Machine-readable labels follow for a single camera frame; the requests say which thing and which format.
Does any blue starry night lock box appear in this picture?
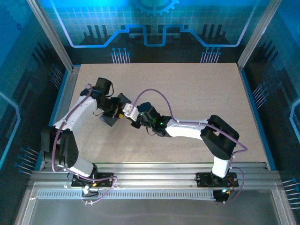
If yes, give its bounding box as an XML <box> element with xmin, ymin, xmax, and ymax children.
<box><xmin>99</xmin><ymin>92</ymin><xmax>132</xmax><ymax>127</ymax></box>

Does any grey metal platform panel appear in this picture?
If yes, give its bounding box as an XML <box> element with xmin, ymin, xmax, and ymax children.
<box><xmin>14</xmin><ymin>184</ymin><xmax>297</xmax><ymax>225</ymax></box>

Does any black connector box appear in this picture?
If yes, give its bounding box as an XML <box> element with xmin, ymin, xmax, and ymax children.
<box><xmin>212</xmin><ymin>189</ymin><xmax>230</xmax><ymax>203</ymax></box>

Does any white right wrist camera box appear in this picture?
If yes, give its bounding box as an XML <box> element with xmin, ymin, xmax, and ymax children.
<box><xmin>122</xmin><ymin>102</ymin><xmax>139</xmax><ymax>120</ymax></box>

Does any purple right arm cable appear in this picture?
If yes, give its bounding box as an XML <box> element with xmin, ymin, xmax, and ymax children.
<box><xmin>130</xmin><ymin>88</ymin><xmax>248</xmax><ymax>201</ymax></box>

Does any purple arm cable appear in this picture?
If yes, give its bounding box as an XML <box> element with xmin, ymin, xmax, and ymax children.
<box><xmin>130</xmin><ymin>88</ymin><xmax>248</xmax><ymax>201</ymax></box>
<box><xmin>52</xmin><ymin>83</ymin><xmax>118</xmax><ymax>206</ymax></box>

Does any aluminium side rail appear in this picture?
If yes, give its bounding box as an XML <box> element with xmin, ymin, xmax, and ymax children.
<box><xmin>38</xmin><ymin>67</ymin><xmax>82</xmax><ymax>171</ymax></box>

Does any aluminium cross rail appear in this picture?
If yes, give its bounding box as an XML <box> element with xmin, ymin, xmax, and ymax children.
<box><xmin>29</xmin><ymin>163</ymin><xmax>282</xmax><ymax>189</ymax></box>

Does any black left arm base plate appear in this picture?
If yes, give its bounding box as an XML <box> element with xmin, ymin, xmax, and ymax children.
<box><xmin>71</xmin><ymin>172</ymin><xmax>115</xmax><ymax>188</ymax></box>

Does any aluminium frame post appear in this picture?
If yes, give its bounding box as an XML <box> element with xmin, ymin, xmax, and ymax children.
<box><xmin>237</xmin><ymin>0</ymin><xmax>283</xmax><ymax>70</ymax></box>
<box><xmin>26</xmin><ymin>0</ymin><xmax>80</xmax><ymax>72</ymax></box>

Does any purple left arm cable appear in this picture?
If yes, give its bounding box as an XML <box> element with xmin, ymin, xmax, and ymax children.
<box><xmin>52</xmin><ymin>83</ymin><xmax>118</xmax><ymax>206</ymax></box>

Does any slotted grey cable duct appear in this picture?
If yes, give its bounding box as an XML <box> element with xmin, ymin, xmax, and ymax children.
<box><xmin>37</xmin><ymin>190</ymin><xmax>218</xmax><ymax>200</ymax></box>

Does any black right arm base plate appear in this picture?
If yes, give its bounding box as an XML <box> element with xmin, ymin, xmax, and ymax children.
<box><xmin>195</xmin><ymin>172</ymin><xmax>239</xmax><ymax>188</ymax></box>

